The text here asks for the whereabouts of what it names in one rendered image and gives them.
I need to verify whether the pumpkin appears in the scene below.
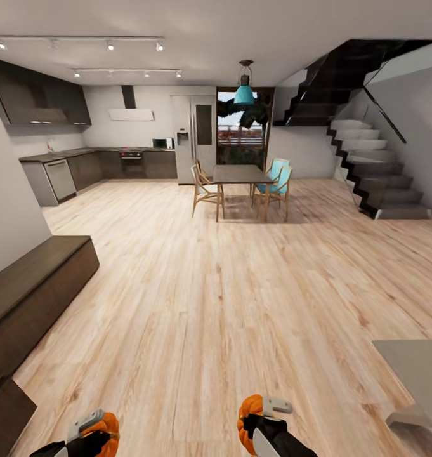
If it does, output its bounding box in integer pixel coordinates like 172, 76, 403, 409
83, 412, 121, 457
237, 394, 263, 456

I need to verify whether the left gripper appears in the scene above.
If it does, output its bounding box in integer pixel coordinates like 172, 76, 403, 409
71, 430, 110, 457

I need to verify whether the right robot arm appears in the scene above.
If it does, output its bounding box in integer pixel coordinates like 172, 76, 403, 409
244, 396, 318, 457

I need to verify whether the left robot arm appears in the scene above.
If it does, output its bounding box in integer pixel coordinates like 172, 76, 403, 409
29, 409, 110, 457

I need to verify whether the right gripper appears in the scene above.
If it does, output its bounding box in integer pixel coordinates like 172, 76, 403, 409
244, 413, 287, 439

